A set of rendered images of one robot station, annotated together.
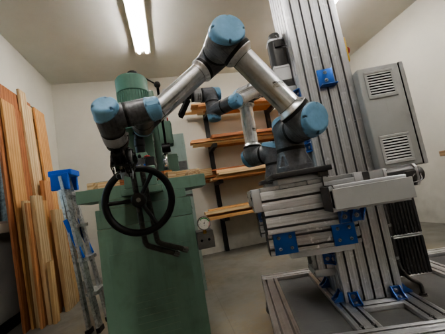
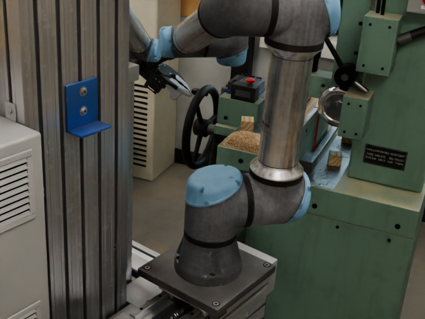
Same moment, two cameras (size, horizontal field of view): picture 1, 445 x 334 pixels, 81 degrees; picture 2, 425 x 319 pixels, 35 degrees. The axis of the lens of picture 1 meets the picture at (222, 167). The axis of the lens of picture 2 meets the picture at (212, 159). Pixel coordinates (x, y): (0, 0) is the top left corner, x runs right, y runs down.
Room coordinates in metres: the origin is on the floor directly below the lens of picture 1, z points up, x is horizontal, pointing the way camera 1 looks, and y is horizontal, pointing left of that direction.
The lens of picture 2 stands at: (2.24, -1.37, 1.66)
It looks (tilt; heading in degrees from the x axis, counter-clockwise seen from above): 25 degrees down; 123
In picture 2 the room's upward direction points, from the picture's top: 4 degrees clockwise
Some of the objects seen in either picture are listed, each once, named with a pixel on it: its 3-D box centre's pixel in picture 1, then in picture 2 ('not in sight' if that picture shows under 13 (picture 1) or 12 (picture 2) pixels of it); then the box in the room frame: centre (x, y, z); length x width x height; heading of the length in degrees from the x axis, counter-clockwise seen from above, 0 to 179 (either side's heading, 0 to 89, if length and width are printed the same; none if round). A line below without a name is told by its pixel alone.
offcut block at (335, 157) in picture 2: not in sight; (335, 158); (1.52, 0.43, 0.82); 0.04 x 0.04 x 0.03; 26
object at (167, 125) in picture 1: (165, 134); (379, 43); (1.64, 0.33, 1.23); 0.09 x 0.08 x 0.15; 12
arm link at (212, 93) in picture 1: (210, 94); not in sight; (1.39, 0.00, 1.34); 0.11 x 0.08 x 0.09; 102
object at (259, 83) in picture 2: (140, 162); (245, 86); (1.21, 0.38, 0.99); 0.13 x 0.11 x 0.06; 102
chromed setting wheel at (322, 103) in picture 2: (165, 164); (339, 106); (1.55, 0.33, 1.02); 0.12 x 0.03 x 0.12; 12
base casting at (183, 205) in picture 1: (150, 211); (333, 172); (1.52, 0.46, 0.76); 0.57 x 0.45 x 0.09; 12
